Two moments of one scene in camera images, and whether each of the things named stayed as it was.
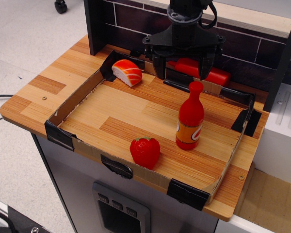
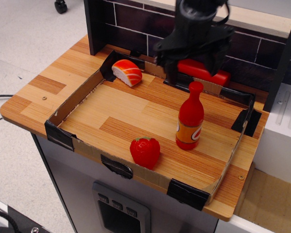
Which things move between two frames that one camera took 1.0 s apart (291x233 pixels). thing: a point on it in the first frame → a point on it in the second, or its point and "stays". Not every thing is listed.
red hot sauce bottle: x=190 y=119 stays
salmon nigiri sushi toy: x=127 y=72 stays
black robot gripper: x=184 y=37 → x=194 y=31
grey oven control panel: x=118 y=212 stays
